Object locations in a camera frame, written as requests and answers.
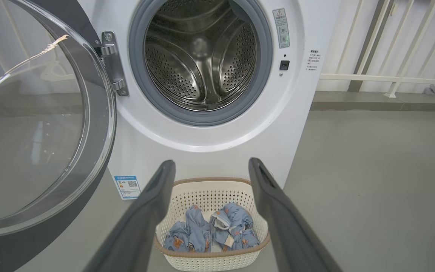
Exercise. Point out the white metal railing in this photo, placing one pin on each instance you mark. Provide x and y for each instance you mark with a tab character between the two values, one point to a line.
391	79

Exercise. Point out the cream perforated laundry basket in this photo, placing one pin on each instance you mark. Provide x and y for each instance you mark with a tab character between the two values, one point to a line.
210	262

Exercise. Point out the black-rimmed glass washer door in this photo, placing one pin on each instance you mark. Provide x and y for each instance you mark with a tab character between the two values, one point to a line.
96	151

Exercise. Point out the chrome door hinge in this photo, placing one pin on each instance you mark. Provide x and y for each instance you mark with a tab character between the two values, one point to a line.
113	60

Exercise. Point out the blue energy label sticker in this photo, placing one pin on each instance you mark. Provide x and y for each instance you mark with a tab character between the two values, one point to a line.
127	187

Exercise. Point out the black door latch socket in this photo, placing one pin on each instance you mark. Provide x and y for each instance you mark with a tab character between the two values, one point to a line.
284	65

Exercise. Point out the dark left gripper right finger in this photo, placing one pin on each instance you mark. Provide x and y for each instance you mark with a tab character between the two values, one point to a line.
289	230

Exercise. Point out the blue printed garment white collar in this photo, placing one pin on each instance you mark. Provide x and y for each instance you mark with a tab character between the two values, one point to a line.
240	223

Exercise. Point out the grey warning sticker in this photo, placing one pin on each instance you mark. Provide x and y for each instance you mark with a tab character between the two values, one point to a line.
281	28

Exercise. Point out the stainless steel washing machine drum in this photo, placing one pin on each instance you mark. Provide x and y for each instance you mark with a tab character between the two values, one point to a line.
198	56

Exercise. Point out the white front-load washing machine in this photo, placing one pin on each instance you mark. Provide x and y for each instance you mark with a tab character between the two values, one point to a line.
217	151

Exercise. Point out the small printed text sticker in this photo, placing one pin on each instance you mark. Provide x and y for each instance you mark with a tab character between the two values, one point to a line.
312	60

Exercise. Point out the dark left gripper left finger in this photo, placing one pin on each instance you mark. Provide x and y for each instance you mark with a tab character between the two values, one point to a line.
138	230

